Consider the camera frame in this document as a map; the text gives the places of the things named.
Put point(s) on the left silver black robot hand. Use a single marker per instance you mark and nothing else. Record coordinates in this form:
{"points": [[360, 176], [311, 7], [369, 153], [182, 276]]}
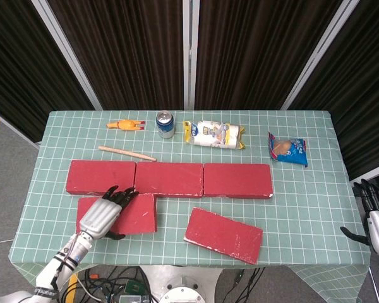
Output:
{"points": [[98, 217]]}

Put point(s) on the blue snack bag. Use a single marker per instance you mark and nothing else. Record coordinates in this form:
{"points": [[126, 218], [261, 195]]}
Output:
{"points": [[292, 151]]}

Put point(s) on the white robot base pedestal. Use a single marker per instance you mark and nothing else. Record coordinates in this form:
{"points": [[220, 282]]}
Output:
{"points": [[180, 281]]}

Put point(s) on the green checked tablecloth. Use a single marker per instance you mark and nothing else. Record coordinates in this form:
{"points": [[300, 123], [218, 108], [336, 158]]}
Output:
{"points": [[177, 246]]}

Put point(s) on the blue silver soda can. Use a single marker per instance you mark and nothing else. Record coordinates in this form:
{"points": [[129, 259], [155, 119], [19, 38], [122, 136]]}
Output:
{"points": [[165, 129]]}

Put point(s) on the yellow rubber chicken toy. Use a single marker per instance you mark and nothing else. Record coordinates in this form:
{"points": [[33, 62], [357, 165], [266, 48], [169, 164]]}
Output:
{"points": [[124, 125]]}

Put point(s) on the dark ribbed partition panel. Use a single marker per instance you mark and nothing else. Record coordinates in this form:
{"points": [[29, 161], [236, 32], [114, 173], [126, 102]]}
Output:
{"points": [[256, 47], [129, 47], [366, 94], [19, 63]]}

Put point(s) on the green circuit board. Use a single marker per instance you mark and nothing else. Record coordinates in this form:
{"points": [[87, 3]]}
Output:
{"points": [[134, 287]]}

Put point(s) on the white partition frame post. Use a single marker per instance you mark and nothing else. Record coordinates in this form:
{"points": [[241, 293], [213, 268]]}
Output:
{"points": [[317, 53], [68, 53], [187, 53]]}

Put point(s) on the red brick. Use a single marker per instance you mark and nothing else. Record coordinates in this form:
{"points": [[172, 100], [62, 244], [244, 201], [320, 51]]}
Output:
{"points": [[94, 176], [221, 233], [139, 217], [167, 178], [237, 180]]}

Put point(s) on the wooden stick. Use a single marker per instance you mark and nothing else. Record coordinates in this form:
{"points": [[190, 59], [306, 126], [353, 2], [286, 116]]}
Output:
{"points": [[126, 153]]}

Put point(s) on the clear bag of white rolls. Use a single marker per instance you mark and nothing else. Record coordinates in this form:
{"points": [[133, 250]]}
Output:
{"points": [[211, 134]]}

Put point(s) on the yellow floor tape stripe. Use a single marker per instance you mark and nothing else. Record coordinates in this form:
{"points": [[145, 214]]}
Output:
{"points": [[71, 287]]}

